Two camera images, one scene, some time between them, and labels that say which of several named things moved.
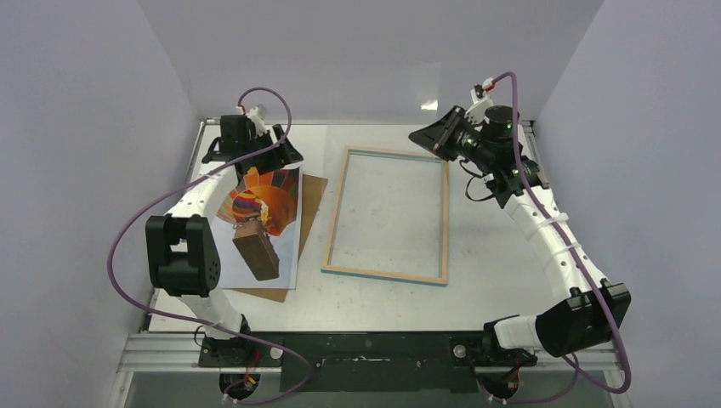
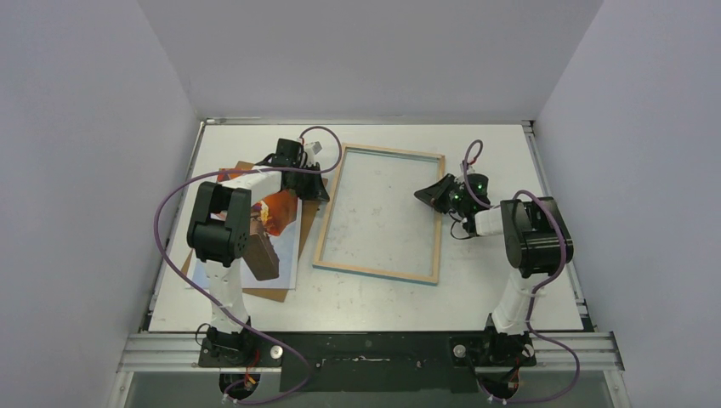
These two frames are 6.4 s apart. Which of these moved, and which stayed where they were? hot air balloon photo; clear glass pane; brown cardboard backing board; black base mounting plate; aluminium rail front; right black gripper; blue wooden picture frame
Moved: right black gripper; clear glass pane; brown cardboard backing board; blue wooden picture frame
Stayed: black base mounting plate; hot air balloon photo; aluminium rail front
